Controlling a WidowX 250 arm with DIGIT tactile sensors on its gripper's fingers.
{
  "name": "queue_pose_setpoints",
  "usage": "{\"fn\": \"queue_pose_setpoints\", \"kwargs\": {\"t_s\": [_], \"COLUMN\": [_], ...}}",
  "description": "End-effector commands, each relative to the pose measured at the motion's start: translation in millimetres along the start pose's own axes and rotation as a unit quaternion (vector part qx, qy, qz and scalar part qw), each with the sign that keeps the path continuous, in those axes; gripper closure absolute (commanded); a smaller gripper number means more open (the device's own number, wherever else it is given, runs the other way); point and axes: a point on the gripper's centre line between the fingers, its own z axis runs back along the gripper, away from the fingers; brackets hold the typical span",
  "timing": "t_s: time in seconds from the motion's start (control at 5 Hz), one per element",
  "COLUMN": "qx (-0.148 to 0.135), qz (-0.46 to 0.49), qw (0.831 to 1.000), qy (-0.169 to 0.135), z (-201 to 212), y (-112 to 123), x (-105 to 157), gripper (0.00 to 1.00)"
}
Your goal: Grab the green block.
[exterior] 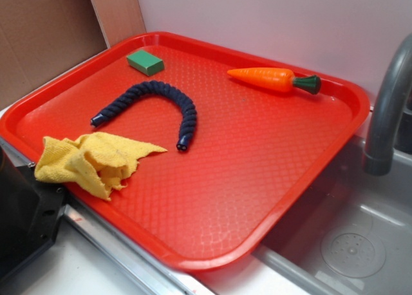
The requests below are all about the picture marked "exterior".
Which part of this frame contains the green rectangular block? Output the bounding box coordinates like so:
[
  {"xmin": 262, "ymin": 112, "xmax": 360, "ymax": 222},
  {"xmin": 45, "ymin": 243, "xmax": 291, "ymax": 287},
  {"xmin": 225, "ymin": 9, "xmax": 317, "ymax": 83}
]
[{"xmin": 126, "ymin": 50, "xmax": 165, "ymax": 76}]

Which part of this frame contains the red plastic tray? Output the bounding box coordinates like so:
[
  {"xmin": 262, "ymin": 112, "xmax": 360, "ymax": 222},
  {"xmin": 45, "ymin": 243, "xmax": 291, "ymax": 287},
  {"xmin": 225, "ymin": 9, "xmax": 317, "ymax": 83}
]
[{"xmin": 1, "ymin": 32, "xmax": 370, "ymax": 272}]

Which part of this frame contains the orange plastic toy carrot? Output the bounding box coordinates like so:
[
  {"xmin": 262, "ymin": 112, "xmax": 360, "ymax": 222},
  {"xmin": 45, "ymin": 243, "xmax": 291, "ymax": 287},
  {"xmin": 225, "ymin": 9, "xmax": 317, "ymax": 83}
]
[{"xmin": 227, "ymin": 67, "xmax": 321, "ymax": 95}]

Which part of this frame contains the yellow crumpled cloth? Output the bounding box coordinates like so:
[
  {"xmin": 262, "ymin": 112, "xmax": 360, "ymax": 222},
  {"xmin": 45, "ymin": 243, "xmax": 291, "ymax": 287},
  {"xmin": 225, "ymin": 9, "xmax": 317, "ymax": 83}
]
[{"xmin": 34, "ymin": 132, "xmax": 167, "ymax": 201}]

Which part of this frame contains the grey sink faucet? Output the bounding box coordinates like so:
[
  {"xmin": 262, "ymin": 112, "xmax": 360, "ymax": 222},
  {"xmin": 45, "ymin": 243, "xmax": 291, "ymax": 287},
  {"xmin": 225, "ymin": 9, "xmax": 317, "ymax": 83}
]
[{"xmin": 362, "ymin": 35, "xmax": 411, "ymax": 176}]

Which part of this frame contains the grey plastic sink basin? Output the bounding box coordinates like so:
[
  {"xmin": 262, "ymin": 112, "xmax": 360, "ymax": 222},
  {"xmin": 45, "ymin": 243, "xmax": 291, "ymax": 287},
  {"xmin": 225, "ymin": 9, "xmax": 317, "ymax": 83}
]
[{"xmin": 254, "ymin": 138, "xmax": 411, "ymax": 294}]

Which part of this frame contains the brown cardboard panel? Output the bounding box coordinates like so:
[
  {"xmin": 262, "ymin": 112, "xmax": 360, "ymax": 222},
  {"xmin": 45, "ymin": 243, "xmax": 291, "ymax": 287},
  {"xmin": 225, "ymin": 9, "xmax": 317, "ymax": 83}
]
[{"xmin": 1, "ymin": 0, "xmax": 145, "ymax": 109}]

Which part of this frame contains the dark blue twisted rope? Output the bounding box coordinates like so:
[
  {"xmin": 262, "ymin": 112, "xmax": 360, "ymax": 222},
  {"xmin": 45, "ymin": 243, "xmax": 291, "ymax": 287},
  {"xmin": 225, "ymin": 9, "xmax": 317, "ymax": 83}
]
[{"xmin": 90, "ymin": 80, "xmax": 198, "ymax": 153}]

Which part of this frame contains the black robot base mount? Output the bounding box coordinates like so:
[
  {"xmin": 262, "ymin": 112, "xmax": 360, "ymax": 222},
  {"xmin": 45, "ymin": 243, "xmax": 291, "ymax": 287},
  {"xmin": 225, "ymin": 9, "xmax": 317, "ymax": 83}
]
[{"xmin": 1, "ymin": 150, "xmax": 68, "ymax": 281}]

